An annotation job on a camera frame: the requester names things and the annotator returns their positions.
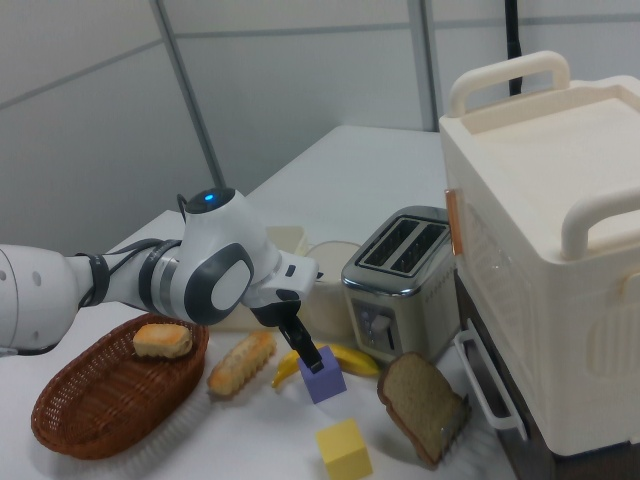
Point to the brown wicker basket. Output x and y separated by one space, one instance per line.
100 400

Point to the cream open plastic box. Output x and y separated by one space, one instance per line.
292 240

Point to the silver two-slot toaster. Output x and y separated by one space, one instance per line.
400 295

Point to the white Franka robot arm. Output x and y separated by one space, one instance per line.
225 240

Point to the yellow banana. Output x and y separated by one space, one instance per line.
357 361

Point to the long crusty bread pastry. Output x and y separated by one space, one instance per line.
242 362

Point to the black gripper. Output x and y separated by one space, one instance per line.
277 312

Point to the brown bread slice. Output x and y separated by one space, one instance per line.
415 395

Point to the purple cube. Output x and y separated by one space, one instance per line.
327 385

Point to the short golden bread roll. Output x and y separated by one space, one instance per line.
162 341

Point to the cream toy kitchen oven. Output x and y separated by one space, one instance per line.
540 200

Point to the white lidded container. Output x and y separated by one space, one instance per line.
330 305

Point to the black camera pole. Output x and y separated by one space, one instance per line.
512 40

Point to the yellow cube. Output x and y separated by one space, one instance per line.
342 447

